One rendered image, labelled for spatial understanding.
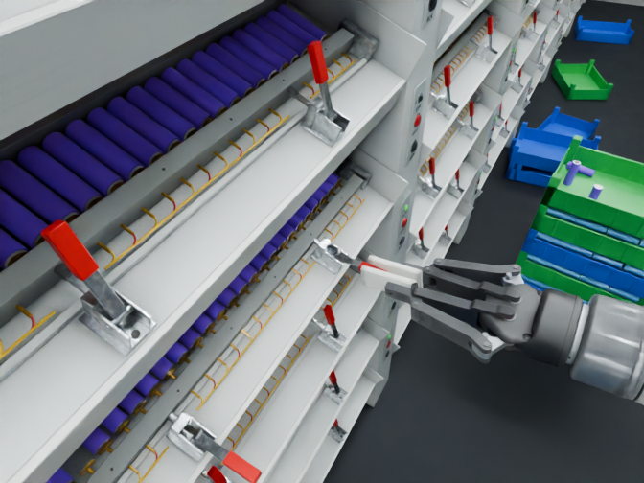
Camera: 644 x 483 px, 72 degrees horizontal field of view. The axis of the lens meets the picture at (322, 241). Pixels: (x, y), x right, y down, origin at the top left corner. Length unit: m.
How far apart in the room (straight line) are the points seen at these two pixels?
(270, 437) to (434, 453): 0.66
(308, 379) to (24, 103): 0.58
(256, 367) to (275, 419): 0.19
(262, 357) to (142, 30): 0.37
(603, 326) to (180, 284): 0.37
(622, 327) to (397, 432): 0.87
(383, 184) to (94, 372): 0.49
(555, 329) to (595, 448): 0.93
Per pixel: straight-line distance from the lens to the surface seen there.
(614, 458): 1.42
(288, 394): 0.71
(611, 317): 0.49
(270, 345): 0.53
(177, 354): 0.49
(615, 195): 1.26
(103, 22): 0.24
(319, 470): 1.09
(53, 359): 0.33
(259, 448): 0.69
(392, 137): 0.63
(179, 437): 0.47
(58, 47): 0.23
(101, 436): 0.48
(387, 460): 1.25
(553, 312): 0.49
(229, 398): 0.50
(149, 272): 0.34
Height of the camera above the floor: 1.18
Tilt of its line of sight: 46 degrees down
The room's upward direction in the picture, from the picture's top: 3 degrees counter-clockwise
